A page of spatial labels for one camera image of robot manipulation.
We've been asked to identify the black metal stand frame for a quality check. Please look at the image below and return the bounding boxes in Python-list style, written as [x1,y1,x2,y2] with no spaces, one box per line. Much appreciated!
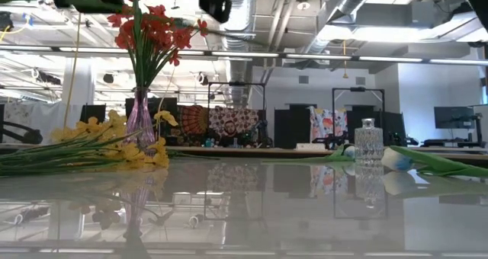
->
[207,81,267,148]
[331,85,386,148]

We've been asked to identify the person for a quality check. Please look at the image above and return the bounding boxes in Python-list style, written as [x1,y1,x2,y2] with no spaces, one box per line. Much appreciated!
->
[217,120,247,149]

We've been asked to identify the purple glass vase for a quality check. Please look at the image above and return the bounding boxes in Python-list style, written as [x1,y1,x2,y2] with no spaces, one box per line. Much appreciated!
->
[124,86,157,150]

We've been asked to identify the small black monitor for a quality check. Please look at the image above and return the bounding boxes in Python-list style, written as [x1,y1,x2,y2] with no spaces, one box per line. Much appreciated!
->
[79,104,108,125]

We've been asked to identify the light brown wooden desk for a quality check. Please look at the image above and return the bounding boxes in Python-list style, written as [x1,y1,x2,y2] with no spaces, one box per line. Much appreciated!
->
[165,145,488,163]

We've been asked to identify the floral patterned cloth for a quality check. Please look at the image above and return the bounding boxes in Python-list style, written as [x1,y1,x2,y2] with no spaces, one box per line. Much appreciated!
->
[309,106,348,142]

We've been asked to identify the long ceiling light strip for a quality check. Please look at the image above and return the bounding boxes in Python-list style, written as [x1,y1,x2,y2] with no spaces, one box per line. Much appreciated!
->
[0,43,488,66]

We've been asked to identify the white power strip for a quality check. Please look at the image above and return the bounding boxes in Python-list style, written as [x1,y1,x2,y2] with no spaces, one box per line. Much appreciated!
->
[295,142,326,151]

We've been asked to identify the black computer monitor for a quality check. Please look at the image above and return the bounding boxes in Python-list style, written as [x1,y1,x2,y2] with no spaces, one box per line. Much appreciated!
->
[433,105,477,130]

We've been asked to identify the white hanging cloth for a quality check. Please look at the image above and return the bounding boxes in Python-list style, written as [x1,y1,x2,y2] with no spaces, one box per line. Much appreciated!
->
[0,101,84,142]

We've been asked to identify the yellow artificial flower bunch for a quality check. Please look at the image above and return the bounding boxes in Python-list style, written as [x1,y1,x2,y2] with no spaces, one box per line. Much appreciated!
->
[0,109,180,176]

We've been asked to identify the orange mandala tapestry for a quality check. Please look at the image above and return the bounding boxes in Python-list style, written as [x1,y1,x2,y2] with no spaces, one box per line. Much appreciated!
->
[175,104,210,136]

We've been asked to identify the clear cut-glass vase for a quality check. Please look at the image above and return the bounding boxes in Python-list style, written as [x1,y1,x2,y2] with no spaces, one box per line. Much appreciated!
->
[353,117,385,161]

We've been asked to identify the white artificial tulip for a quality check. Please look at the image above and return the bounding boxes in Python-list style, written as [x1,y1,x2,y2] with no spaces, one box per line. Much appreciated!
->
[380,144,488,178]

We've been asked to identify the silver ribbed air duct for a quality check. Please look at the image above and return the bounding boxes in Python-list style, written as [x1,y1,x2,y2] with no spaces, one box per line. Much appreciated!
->
[303,0,382,56]
[223,0,264,107]

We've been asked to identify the dotted patterned cloth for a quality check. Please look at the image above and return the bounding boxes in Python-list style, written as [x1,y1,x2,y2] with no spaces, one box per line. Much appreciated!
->
[207,106,261,136]

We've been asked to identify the yellow hanging cable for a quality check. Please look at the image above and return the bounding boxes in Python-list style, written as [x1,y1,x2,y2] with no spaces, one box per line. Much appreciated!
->
[63,13,82,130]

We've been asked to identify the red artificial flower bunch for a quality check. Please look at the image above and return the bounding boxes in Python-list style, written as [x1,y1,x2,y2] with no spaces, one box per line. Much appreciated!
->
[106,3,210,91]

